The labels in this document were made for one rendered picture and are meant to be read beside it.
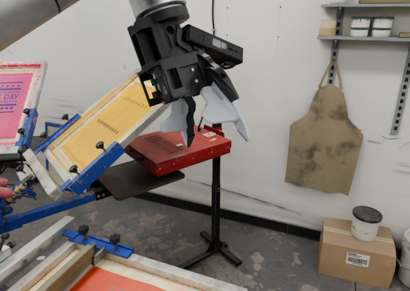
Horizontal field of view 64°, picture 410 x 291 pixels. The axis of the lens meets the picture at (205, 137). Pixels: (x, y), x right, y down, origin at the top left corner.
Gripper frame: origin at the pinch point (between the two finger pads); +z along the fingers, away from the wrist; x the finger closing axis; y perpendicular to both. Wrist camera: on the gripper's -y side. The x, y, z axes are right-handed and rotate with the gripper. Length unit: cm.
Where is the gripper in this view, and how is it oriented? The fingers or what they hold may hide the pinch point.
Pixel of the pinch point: (219, 143)
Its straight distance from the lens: 50.1
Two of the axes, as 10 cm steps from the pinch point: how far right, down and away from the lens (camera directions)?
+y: -7.5, 3.4, -5.6
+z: 3.2, 9.4, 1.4
